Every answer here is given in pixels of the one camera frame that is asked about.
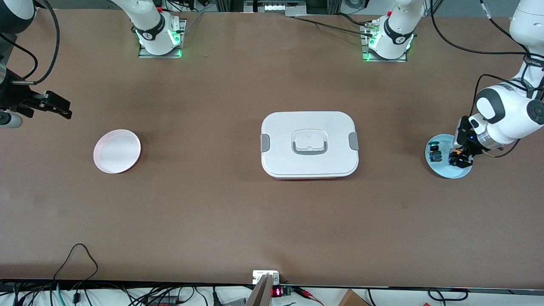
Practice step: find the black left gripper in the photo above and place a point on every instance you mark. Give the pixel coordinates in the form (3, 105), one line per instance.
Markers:
(466, 153)

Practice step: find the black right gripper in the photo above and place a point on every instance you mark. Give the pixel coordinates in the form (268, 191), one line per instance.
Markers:
(12, 98)

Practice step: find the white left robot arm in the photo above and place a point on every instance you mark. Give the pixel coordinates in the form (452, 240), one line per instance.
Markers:
(510, 119)

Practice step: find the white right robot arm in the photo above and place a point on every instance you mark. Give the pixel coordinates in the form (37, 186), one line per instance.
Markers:
(148, 21)

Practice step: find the light blue round plate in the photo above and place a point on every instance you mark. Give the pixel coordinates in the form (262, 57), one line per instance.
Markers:
(442, 170)

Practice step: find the pink round plate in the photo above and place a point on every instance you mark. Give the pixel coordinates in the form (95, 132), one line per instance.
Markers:
(117, 151)

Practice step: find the white lidded pink lunch box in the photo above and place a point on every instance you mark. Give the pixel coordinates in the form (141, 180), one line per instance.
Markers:
(310, 165)

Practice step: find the brown cardboard box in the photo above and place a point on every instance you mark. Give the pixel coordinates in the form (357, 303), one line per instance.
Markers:
(350, 299)

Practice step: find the red clip leads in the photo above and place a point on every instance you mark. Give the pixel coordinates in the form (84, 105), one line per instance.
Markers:
(304, 291)

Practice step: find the red digit display module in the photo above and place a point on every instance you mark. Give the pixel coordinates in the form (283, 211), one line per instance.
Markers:
(276, 292)

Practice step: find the small white box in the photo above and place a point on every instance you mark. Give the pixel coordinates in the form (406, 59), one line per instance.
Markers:
(259, 276)

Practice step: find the white power strip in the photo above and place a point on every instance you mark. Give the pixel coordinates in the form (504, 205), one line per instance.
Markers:
(276, 7)

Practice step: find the grey metal bar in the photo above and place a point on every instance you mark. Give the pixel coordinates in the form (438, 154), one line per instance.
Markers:
(260, 295)

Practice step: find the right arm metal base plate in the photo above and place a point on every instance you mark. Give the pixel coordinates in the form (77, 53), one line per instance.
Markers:
(144, 54)

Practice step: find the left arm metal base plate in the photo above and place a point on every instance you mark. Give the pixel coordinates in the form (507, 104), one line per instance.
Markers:
(384, 60)

